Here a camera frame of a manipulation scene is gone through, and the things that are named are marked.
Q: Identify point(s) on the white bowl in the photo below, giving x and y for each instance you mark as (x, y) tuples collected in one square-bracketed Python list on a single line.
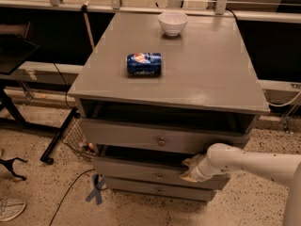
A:
[(172, 23)]

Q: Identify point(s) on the white sneaker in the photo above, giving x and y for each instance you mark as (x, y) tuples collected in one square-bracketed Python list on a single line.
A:
[(11, 208)]

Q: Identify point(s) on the black table stand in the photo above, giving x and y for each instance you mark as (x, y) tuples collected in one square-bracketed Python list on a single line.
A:
[(14, 52)]

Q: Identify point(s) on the wire mesh basket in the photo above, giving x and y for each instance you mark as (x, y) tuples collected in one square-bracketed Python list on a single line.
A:
[(74, 138)]

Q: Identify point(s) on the grey bottom drawer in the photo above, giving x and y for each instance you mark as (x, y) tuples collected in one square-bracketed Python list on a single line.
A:
[(180, 192)]

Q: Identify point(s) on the grey top drawer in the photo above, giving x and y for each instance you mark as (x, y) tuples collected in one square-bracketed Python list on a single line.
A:
[(156, 138)]

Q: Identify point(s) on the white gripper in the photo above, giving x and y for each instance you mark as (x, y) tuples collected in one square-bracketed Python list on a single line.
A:
[(198, 169)]

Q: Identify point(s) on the grey drawer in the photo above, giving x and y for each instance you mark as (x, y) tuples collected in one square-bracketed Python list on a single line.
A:
[(180, 192), (156, 138), (149, 166)]

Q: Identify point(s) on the blue soda can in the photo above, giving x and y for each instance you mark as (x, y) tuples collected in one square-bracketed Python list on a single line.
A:
[(144, 64)]

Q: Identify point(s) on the black clamp on floor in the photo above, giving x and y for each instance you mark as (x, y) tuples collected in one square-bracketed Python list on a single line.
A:
[(8, 164)]

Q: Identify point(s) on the blue tape cross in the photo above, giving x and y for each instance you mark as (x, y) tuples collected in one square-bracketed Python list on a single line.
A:
[(98, 183)]

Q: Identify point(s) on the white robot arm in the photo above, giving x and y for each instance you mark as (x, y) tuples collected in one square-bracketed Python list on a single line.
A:
[(283, 169)]

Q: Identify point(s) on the grey drawer cabinet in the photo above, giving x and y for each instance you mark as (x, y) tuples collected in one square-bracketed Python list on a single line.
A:
[(207, 81)]

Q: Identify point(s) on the wooden stick with black clip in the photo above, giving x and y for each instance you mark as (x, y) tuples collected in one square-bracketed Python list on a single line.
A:
[(89, 32)]

